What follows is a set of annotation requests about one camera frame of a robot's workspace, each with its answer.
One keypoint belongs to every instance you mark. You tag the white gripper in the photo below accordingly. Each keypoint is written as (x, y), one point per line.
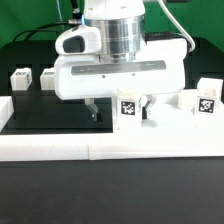
(158, 69)

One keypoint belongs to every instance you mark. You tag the white square tabletop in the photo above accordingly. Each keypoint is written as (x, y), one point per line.
(172, 111)

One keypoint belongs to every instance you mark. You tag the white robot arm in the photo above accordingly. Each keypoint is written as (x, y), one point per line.
(109, 51)

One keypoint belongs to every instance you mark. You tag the white U-shaped obstacle fence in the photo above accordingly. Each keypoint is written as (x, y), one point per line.
(152, 143)

